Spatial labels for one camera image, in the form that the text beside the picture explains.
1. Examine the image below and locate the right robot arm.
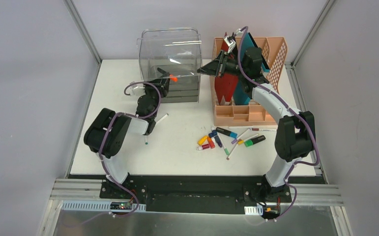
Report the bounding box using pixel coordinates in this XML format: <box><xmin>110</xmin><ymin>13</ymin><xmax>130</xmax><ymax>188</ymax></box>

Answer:
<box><xmin>197</xmin><ymin>47</ymin><xmax>317</xmax><ymax>202</ymax></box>

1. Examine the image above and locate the red folder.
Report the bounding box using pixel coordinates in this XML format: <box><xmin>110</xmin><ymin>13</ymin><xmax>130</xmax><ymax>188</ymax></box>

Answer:
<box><xmin>214</xmin><ymin>38</ymin><xmax>238</xmax><ymax>106</ymax></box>

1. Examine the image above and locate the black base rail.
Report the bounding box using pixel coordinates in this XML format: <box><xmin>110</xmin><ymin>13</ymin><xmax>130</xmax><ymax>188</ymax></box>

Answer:
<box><xmin>99</xmin><ymin>175</ymin><xmax>294</xmax><ymax>215</ymax></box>

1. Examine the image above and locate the peach plastic file rack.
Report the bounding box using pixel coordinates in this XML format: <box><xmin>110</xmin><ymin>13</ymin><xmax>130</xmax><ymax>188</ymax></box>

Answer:
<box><xmin>209</xmin><ymin>37</ymin><xmax>288</xmax><ymax>127</ymax></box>

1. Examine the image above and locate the orange red marker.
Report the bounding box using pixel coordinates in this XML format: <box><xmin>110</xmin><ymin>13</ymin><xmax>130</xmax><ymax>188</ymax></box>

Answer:
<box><xmin>207</xmin><ymin>137</ymin><xmax>215</xmax><ymax>149</ymax></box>

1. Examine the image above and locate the clear grey drawer organizer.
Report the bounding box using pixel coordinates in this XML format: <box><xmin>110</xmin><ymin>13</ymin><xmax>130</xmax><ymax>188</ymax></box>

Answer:
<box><xmin>137</xmin><ymin>27</ymin><xmax>202</xmax><ymax>103</ymax></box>

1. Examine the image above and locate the black highlighter blue cap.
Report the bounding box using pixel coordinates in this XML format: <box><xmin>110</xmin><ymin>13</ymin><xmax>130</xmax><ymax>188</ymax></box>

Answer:
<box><xmin>215</xmin><ymin>127</ymin><xmax>237</xmax><ymax>139</ymax></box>

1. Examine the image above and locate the white pen red cap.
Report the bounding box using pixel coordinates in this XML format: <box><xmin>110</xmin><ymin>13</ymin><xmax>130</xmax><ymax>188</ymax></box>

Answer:
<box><xmin>251</xmin><ymin>128</ymin><xmax>277</xmax><ymax>132</ymax></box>

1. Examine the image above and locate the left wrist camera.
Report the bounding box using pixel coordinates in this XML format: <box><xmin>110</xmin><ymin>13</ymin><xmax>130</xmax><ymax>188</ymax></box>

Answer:
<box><xmin>127</xmin><ymin>82</ymin><xmax>146</xmax><ymax>96</ymax></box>

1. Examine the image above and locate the white marker yellow cap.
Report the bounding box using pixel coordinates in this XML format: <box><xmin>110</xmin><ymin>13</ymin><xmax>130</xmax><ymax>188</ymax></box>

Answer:
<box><xmin>237</xmin><ymin>134</ymin><xmax>259</xmax><ymax>145</ymax></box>

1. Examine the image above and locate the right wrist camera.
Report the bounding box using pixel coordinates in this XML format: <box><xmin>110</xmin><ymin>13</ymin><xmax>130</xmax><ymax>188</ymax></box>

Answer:
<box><xmin>223</xmin><ymin>33</ymin><xmax>237</xmax><ymax>54</ymax></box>

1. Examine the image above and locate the white marker green tip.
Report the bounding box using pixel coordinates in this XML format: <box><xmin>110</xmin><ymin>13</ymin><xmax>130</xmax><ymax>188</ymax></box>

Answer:
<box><xmin>217</xmin><ymin>133</ymin><xmax>230</xmax><ymax>156</ymax></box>

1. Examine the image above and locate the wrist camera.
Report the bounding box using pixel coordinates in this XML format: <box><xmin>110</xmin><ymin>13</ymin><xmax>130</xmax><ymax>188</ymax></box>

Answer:
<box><xmin>127</xmin><ymin>82</ymin><xmax>146</xmax><ymax>96</ymax></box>
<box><xmin>223</xmin><ymin>33</ymin><xmax>237</xmax><ymax>54</ymax></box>

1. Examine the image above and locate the teal blue folder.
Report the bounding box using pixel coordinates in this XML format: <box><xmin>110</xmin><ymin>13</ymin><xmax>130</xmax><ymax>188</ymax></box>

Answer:
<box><xmin>233</xmin><ymin>32</ymin><xmax>269</xmax><ymax>105</ymax></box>

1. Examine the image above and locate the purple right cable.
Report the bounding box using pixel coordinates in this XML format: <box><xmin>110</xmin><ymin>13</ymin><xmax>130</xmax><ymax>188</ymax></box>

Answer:
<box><xmin>236</xmin><ymin>26</ymin><xmax>322</xmax><ymax>227</ymax></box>

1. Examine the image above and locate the black highlighter orange cap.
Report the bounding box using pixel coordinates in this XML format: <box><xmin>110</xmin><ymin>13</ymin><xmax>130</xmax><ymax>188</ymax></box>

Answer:
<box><xmin>157</xmin><ymin>67</ymin><xmax>178</xmax><ymax>82</ymax></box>

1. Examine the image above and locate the black highlighter green cap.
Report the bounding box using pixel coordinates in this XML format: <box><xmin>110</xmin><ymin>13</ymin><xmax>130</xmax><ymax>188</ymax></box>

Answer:
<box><xmin>244</xmin><ymin>135</ymin><xmax>266</xmax><ymax>147</ymax></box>

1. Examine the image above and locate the thin white pen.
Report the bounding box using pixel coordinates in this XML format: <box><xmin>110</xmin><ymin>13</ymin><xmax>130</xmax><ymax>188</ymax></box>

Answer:
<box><xmin>228</xmin><ymin>126</ymin><xmax>254</xmax><ymax>129</ymax></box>

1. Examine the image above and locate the red white short marker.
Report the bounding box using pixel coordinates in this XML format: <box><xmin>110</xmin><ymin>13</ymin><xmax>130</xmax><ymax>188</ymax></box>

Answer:
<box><xmin>197</xmin><ymin>144</ymin><xmax>210</xmax><ymax>150</ymax></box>

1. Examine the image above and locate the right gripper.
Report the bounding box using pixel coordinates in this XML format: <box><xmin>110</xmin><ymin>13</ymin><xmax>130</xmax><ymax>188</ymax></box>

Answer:
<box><xmin>198</xmin><ymin>50</ymin><xmax>249</xmax><ymax>78</ymax></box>

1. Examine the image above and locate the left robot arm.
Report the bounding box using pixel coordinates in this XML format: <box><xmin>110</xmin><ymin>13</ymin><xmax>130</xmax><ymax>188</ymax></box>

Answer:
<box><xmin>84</xmin><ymin>75</ymin><xmax>177</xmax><ymax>199</ymax></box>

